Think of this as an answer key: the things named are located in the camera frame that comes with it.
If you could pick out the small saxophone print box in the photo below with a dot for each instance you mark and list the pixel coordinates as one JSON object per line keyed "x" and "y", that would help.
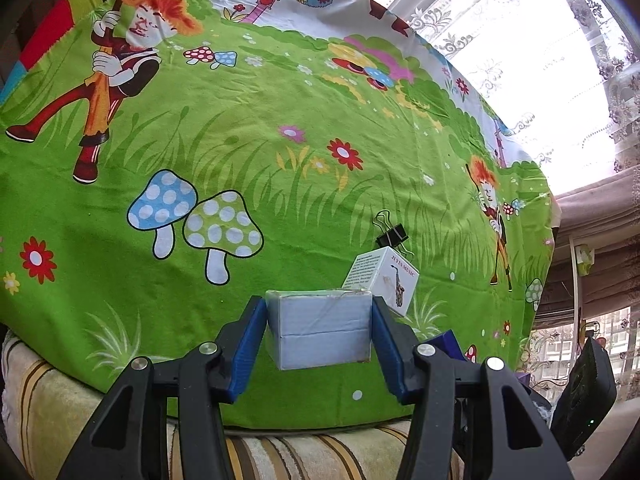
{"x": 387, "y": 272}

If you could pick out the small green packet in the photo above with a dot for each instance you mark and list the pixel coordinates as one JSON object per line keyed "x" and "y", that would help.
{"x": 584, "y": 257}

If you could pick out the pink heavy curtain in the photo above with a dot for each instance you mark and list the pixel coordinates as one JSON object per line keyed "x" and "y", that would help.
{"x": 600, "y": 210}

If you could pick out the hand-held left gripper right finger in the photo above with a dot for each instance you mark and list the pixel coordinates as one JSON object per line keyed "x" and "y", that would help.
{"x": 392, "y": 350}

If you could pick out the cartoon printed green cloth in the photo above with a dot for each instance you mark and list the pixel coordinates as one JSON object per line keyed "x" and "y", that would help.
{"x": 250, "y": 110}

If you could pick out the striped beige blanket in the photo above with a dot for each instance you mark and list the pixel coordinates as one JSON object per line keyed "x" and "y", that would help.
{"x": 50, "y": 400}

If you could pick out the black binder clip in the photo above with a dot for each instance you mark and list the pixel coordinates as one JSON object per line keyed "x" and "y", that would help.
{"x": 392, "y": 237}

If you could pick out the small white taped box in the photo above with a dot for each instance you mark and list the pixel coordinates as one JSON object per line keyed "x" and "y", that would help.
{"x": 320, "y": 330}

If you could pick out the navy blue box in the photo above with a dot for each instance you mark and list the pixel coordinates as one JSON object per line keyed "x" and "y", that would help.
{"x": 450, "y": 345}

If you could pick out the white lace curtain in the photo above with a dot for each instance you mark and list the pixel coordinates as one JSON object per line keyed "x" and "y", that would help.
{"x": 525, "y": 60}

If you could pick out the floral sheer curtain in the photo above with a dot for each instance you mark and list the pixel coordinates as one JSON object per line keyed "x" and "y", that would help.
{"x": 555, "y": 350}

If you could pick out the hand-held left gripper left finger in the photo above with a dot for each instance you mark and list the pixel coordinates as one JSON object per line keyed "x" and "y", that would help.
{"x": 247, "y": 350}

